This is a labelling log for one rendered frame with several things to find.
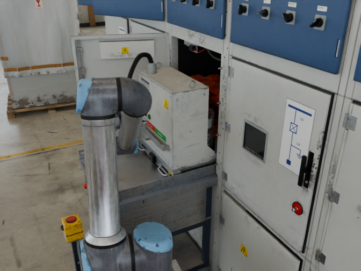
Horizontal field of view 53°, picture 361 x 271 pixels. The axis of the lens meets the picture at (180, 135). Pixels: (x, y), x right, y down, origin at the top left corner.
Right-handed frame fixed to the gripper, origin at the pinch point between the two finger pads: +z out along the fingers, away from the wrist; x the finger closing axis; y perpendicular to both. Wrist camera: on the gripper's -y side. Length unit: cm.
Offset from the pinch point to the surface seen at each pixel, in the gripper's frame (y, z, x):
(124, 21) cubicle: -114, 55, 50
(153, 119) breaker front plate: -11.7, 16.6, -3.1
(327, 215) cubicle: 102, 13, -7
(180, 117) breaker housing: 14.9, 12.1, 6.3
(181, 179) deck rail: 18.0, 19.7, -29.6
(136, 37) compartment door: -49, 22, 41
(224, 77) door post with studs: 28.2, 24.4, 31.8
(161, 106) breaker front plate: 0.2, 10.2, 8.1
